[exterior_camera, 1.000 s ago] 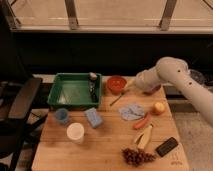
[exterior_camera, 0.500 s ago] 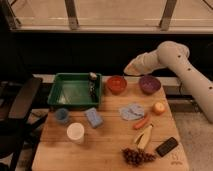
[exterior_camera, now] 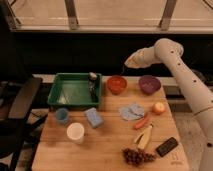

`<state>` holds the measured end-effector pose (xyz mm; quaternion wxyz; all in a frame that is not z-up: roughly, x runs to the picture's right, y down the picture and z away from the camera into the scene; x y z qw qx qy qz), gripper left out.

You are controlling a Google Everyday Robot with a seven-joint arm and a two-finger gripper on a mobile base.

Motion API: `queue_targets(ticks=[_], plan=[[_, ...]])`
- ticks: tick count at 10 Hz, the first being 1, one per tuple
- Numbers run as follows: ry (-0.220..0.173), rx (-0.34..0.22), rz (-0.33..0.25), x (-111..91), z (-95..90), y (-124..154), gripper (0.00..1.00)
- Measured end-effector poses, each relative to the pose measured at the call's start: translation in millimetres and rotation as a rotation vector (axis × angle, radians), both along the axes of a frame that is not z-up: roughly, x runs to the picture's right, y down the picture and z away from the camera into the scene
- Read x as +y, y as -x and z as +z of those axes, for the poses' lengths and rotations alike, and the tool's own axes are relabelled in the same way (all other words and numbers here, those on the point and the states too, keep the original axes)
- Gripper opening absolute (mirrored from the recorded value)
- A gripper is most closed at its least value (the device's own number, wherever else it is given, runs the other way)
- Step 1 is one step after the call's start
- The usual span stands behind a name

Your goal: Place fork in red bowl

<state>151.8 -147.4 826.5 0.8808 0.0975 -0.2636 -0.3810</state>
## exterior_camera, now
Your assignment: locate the apple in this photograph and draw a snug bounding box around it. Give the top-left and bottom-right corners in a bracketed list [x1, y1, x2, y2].
[152, 102, 166, 115]

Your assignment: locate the blue plastic cup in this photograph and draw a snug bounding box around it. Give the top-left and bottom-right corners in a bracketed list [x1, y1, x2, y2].
[55, 108, 69, 124]

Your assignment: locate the red bowl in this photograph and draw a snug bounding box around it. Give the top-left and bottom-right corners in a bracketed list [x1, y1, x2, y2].
[107, 75, 127, 95]

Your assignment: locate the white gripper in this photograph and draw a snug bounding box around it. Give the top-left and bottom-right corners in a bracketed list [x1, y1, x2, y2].
[124, 48, 154, 68]

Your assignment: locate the black rectangular box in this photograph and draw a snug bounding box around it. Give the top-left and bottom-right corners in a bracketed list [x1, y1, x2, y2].
[156, 137, 178, 157]

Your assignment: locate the yellow banana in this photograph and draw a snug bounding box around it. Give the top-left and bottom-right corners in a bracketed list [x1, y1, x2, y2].
[134, 124, 153, 150]

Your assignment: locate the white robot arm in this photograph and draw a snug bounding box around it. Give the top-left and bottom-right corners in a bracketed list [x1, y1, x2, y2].
[124, 38, 213, 171]

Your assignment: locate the blue sponge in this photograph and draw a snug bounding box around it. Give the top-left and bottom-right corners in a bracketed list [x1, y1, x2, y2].
[85, 108, 103, 128]

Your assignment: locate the blue crumpled cloth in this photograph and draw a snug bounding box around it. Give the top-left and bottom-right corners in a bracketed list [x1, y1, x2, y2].
[119, 103, 145, 121]

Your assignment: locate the white paper cup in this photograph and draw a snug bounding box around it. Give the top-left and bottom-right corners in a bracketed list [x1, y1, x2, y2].
[67, 123, 85, 144]

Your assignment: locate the dish brush in tray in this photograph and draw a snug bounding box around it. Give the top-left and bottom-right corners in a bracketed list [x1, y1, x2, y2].
[89, 72, 98, 102]

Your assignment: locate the purple bowl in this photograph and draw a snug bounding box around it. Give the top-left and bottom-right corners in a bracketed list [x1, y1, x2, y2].
[138, 75, 161, 94]

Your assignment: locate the orange carrot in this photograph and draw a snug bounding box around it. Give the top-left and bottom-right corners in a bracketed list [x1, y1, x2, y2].
[133, 115, 150, 130]

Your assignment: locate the bunch of red grapes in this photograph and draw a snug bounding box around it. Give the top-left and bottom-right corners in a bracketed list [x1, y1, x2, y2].
[122, 148, 156, 167]

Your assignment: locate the black chair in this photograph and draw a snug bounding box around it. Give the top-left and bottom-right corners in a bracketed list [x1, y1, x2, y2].
[0, 77, 42, 171]

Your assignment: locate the green plastic tray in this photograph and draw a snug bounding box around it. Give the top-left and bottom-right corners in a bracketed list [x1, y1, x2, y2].
[47, 73, 102, 108]

